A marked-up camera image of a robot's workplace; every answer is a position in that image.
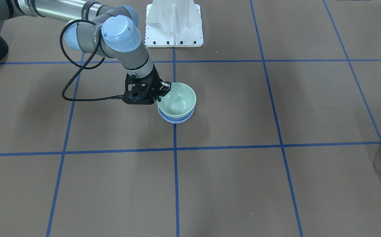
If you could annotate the white camera stand base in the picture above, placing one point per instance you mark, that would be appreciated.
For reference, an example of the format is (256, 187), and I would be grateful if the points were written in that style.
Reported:
(173, 23)

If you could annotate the blue bowl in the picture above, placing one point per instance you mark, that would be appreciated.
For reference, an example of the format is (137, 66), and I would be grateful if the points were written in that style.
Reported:
(175, 120)

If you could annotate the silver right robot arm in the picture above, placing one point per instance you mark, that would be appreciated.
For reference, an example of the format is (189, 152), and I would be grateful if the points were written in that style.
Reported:
(110, 32)

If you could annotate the green bowl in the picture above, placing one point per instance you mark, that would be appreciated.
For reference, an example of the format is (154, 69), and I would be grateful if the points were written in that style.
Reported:
(179, 101)

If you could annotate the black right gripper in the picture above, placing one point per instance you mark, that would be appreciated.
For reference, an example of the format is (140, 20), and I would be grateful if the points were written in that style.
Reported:
(155, 80)

